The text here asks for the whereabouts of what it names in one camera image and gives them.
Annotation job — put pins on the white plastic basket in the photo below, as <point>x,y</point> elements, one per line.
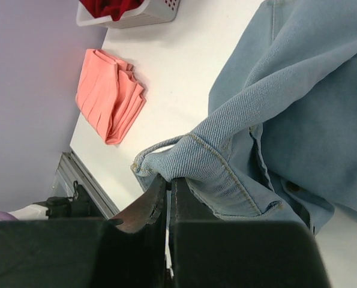
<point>148,13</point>

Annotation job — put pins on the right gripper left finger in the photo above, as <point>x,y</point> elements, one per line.
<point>125,251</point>

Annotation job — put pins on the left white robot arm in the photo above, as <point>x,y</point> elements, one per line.
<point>53,208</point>

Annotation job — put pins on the light blue denim skirt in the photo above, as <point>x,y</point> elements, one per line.
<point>280,139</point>

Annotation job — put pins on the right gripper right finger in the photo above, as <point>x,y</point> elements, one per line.
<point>209,252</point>

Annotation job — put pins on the red skirt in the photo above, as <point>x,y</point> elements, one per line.
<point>113,8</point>

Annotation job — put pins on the pink pleated skirt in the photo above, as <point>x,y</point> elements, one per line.
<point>108,95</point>

